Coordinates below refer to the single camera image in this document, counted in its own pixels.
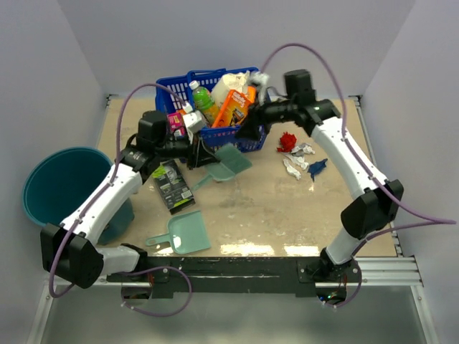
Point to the mint green hand brush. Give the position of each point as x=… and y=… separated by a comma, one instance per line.
x=231, y=162

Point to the teal trash bin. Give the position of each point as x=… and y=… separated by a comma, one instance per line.
x=62, y=182

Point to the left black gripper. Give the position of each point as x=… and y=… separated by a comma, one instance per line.
x=199, y=154

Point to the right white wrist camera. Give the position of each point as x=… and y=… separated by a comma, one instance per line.
x=259, y=80

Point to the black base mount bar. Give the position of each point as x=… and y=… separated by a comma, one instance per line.
x=245, y=275

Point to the white paper bag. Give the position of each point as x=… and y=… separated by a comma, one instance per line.
x=228, y=82

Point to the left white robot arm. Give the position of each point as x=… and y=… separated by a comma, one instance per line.
x=69, y=248

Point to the blue plastic shopping basket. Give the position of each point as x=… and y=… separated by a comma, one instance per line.
x=213, y=137

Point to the black razor package box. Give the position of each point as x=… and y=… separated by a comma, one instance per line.
x=172, y=187

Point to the mint green dustpan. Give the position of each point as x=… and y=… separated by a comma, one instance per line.
x=186, y=233

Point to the green juice bottle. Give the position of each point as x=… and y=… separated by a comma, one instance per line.
x=204, y=102

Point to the blue paper scrap right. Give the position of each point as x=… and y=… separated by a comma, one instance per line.
x=316, y=168

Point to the pink snack box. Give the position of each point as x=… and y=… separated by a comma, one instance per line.
x=176, y=124

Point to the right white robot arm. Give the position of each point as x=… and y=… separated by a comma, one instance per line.
x=374, y=196

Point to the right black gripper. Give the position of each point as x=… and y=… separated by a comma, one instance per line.
x=257, y=117

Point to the grey white paper scrap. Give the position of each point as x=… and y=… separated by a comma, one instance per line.
x=302, y=149

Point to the orange razor package box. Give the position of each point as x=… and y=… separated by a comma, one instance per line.
x=235, y=108

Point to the red paper scrap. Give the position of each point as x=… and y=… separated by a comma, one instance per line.
x=287, y=143

